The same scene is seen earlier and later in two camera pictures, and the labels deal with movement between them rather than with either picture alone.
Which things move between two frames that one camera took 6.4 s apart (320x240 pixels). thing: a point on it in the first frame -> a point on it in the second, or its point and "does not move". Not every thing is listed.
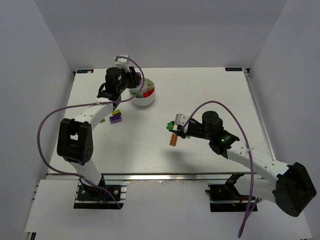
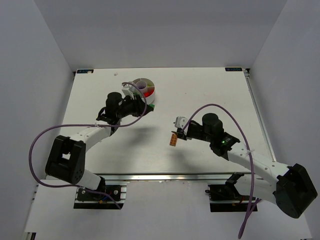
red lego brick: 147,94 does not move
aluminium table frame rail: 247,73 does not move
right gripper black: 182,131 does not move
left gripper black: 136,78 -> 139,107
